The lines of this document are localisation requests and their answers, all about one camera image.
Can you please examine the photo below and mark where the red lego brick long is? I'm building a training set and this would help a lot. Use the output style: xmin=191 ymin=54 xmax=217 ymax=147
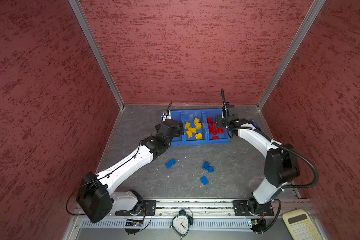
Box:
xmin=209 ymin=126 xmax=218 ymax=135

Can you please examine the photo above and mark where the blue lego brick pile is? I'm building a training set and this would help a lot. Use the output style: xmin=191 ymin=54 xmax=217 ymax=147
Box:
xmin=166 ymin=159 xmax=176 ymax=169

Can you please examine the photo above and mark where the blue lego brick studded long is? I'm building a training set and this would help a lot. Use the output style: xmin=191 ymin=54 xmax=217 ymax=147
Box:
xmin=202 ymin=161 xmax=210 ymax=172

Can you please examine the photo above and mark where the blue lego brick bottom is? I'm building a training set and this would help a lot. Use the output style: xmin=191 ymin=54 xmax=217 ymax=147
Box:
xmin=200 ymin=176 xmax=209 ymax=186

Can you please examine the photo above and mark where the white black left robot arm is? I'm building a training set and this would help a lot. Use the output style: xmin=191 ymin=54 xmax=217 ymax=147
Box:
xmin=74 ymin=119 xmax=184 ymax=223

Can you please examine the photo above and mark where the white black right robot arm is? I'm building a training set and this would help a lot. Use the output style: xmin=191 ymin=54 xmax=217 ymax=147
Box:
xmin=216 ymin=116 xmax=319 ymax=216

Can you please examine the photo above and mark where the blue left plastic bin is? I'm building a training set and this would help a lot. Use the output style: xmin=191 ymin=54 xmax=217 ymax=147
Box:
xmin=161 ymin=110 xmax=185 ymax=147

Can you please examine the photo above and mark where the blue plastic bin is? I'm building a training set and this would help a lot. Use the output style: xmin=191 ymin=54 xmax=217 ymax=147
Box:
xmin=204 ymin=109 xmax=231 ymax=145
xmin=182 ymin=110 xmax=208 ymax=146
xmin=161 ymin=110 xmax=185 ymax=147

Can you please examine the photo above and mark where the blue stapler on table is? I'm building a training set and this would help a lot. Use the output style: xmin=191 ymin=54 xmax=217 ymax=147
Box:
xmin=250 ymin=120 xmax=259 ymax=129

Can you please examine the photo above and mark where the blue right plastic bin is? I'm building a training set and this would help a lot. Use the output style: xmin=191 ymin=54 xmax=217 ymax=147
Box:
xmin=204 ymin=109 xmax=231 ymax=145

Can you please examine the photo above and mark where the blue middle plastic bin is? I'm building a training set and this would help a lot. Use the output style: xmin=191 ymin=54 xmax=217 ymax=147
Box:
xmin=182 ymin=110 xmax=208 ymax=146

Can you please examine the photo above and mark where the white alarm clock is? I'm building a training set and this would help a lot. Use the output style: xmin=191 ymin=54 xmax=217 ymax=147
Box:
xmin=170 ymin=210 xmax=194 ymax=240

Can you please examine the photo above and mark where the yellow calculator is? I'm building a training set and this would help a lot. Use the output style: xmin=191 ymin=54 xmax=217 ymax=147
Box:
xmin=282 ymin=210 xmax=323 ymax=240

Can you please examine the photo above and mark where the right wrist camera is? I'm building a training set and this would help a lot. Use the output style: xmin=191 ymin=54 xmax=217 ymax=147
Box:
xmin=222 ymin=104 xmax=239 ymax=121

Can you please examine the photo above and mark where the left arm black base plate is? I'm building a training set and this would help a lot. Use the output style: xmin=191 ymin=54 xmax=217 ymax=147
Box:
xmin=115 ymin=200 xmax=157 ymax=217

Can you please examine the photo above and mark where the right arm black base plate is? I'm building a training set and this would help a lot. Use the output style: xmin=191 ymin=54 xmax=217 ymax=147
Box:
xmin=232 ymin=199 xmax=275 ymax=217

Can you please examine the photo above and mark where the aluminium front rail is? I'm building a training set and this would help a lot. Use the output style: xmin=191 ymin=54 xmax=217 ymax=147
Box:
xmin=62 ymin=197 xmax=316 ymax=240

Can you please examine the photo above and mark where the left aluminium corner post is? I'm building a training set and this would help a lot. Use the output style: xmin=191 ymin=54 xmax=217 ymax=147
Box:
xmin=69 ymin=0 xmax=125 ymax=111

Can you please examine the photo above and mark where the aluminium corner post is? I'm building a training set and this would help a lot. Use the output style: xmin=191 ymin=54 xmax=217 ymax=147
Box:
xmin=257 ymin=0 xmax=326 ymax=111
xmin=69 ymin=0 xmax=125 ymax=111

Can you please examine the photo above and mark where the right aluminium corner post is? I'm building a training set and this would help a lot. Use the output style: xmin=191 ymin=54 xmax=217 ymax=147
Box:
xmin=257 ymin=0 xmax=326 ymax=111

